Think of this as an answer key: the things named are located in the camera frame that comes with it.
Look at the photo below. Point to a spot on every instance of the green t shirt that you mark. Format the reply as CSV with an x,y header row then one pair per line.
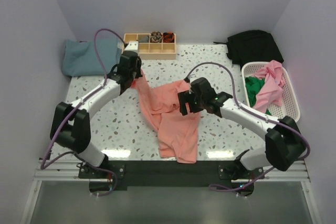
x,y
253,85

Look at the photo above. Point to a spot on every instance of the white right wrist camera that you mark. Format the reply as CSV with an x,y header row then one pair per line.
x,y
189,82

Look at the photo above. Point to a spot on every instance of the white plastic laundry basket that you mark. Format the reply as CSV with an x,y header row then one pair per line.
x,y
289,105

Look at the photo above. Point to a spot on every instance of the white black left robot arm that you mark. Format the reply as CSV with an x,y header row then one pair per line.
x,y
71,123

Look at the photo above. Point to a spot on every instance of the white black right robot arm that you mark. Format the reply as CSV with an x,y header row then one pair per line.
x,y
283,141

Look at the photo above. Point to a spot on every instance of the orange black rolled sock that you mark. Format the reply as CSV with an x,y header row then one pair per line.
x,y
168,37

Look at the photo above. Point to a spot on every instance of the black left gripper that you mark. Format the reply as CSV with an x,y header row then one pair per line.
x,y
138,65

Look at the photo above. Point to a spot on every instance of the salmon pink t shirt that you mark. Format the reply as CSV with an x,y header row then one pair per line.
x,y
177,134

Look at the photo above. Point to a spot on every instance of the brown patterned rolled sock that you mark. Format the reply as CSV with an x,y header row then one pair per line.
x,y
156,37

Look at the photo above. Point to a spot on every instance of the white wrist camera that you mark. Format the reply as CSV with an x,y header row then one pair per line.
x,y
132,46
189,82

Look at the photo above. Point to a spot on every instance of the light pink t shirt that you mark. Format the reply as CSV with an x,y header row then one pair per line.
x,y
271,91

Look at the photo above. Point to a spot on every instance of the wooden compartment tray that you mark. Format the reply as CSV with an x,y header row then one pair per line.
x,y
153,51

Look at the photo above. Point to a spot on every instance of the folded teal t shirt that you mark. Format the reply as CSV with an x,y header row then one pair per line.
x,y
90,58

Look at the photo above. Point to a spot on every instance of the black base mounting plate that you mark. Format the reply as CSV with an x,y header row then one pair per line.
x,y
121,175

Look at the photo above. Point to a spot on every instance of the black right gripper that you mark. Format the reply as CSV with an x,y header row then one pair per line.
x,y
186,96

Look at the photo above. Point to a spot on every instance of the grey rolled sock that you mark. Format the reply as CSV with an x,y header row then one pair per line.
x,y
143,38

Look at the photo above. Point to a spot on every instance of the black folded garment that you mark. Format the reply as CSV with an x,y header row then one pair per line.
x,y
252,45

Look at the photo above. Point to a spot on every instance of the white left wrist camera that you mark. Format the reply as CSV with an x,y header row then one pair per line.
x,y
132,46

